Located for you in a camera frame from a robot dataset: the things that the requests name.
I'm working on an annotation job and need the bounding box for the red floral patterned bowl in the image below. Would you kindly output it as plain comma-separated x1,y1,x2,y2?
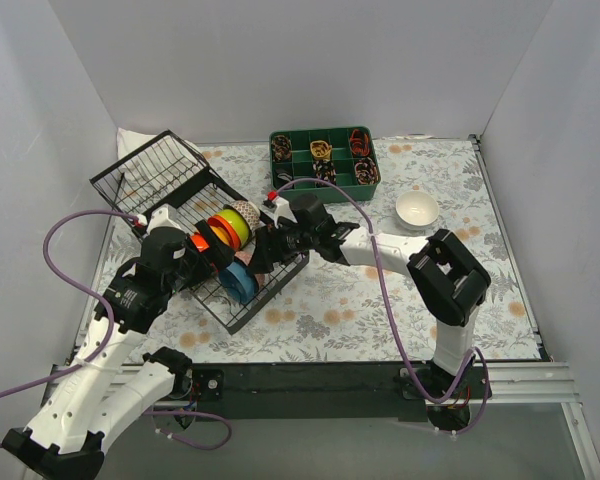
234,251,274,289

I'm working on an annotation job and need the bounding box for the blue bowl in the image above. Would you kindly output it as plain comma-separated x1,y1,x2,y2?
218,261,258,305

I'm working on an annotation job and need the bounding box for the brown lattice patterned bowl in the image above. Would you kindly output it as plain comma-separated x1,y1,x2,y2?
230,200,260,232

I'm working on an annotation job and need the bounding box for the white bowl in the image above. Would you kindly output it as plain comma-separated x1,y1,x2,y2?
395,190,439,230

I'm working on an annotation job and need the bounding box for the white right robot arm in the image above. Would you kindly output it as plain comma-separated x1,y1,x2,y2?
248,192,491,398

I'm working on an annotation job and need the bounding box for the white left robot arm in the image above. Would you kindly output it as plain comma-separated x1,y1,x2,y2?
1,221,234,479

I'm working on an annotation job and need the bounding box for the orange bowl behind lime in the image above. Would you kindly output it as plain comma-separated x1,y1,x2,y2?
207,215,242,251

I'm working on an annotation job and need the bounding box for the yellow orange bowl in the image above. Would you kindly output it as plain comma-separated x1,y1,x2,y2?
210,225,233,248

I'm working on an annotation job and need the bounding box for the red orange bowl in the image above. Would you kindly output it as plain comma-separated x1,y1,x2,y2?
190,233,210,253

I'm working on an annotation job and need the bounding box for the lime green bowl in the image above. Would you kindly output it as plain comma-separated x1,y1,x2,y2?
217,208,251,248

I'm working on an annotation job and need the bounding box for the grey white item in tray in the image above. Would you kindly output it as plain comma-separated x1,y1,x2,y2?
273,168,293,188

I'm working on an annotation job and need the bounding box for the pink floral rolled band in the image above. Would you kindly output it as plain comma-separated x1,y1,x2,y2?
354,157,380,185

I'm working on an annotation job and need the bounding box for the yellow rolled band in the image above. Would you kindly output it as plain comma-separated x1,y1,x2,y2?
310,140,332,159

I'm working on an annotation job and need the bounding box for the green compartment tray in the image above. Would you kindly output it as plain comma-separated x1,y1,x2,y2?
269,126,381,203

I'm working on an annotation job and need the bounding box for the brown spotted rolled band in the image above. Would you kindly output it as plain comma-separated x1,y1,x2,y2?
271,134,292,163

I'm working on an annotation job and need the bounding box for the white cloth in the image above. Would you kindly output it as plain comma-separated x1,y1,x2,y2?
117,128,209,175

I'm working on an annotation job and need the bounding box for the orange black rolled band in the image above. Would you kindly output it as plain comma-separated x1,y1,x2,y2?
349,128,372,158

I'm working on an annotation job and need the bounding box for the black base bar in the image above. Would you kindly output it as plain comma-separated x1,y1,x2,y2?
171,361,491,429

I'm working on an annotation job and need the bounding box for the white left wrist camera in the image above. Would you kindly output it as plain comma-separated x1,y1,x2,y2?
133,204,182,236

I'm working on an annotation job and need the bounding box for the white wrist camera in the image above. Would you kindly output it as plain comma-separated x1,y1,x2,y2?
263,191,297,227
133,204,182,236

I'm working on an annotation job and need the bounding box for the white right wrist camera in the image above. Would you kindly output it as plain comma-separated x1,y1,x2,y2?
263,191,297,227

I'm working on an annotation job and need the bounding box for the black wire dish rack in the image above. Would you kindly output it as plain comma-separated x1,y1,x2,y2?
91,160,309,334

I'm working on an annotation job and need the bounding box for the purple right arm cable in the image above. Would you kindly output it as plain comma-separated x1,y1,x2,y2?
267,179,494,436

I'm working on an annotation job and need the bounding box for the aluminium frame rail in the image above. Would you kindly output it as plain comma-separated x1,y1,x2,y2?
39,361,600,479

